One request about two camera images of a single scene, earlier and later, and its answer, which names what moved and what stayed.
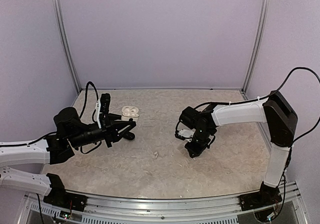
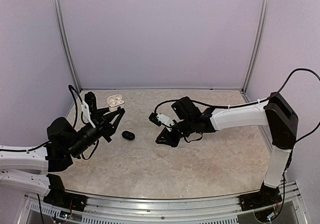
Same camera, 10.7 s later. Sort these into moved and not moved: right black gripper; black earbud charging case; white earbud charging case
Moved: white earbud charging case; right black gripper
Not moved: black earbud charging case
